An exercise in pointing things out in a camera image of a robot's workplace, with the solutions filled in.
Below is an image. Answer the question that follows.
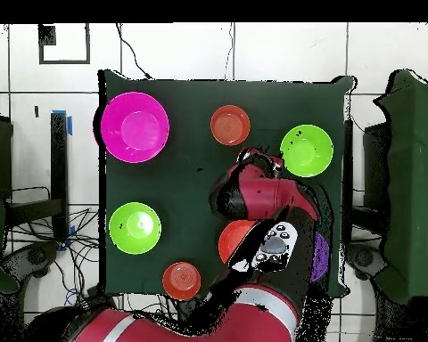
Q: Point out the dark green table cloth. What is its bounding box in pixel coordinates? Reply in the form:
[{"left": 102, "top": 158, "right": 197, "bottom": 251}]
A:
[{"left": 98, "top": 69, "right": 354, "bottom": 298}]

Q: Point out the black floor cable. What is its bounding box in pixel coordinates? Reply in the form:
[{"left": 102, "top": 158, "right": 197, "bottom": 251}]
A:
[{"left": 114, "top": 23, "right": 154, "bottom": 80}]

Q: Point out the tangle of floor cables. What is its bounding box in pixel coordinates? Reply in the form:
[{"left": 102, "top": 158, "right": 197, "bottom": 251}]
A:
[{"left": 3, "top": 184, "right": 179, "bottom": 322}]

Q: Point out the purple bowl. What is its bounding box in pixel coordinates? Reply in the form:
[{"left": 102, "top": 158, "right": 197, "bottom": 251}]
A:
[{"left": 309, "top": 232, "right": 332, "bottom": 284}]

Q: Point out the large pink bowl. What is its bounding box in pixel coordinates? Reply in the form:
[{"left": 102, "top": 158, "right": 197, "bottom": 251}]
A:
[{"left": 99, "top": 91, "right": 170, "bottom": 164}]

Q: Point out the blue tape strip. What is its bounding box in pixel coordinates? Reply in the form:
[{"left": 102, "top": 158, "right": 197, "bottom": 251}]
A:
[{"left": 52, "top": 109, "right": 73, "bottom": 136}]

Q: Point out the large green bowl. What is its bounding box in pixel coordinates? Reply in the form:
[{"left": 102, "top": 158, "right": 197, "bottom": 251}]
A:
[
  {"left": 108, "top": 201, "right": 162, "bottom": 256},
  {"left": 280, "top": 124, "right": 334, "bottom": 178}
]

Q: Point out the black office chair base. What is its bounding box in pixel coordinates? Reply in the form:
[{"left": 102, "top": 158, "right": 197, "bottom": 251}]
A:
[
  {"left": 1, "top": 241, "right": 62, "bottom": 286},
  {"left": 345, "top": 243, "right": 390, "bottom": 282}
]

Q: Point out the black floor frame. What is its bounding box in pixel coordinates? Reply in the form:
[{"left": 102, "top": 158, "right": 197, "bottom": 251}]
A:
[{"left": 37, "top": 23, "right": 91, "bottom": 65}]

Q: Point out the large orange bowl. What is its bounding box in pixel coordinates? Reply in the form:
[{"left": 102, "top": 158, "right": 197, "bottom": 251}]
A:
[{"left": 218, "top": 219, "right": 259, "bottom": 265}]

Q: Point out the small translucent orange bowl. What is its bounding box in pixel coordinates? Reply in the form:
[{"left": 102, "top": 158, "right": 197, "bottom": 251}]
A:
[
  {"left": 210, "top": 104, "right": 251, "bottom": 147},
  {"left": 161, "top": 261, "right": 202, "bottom": 301}
]

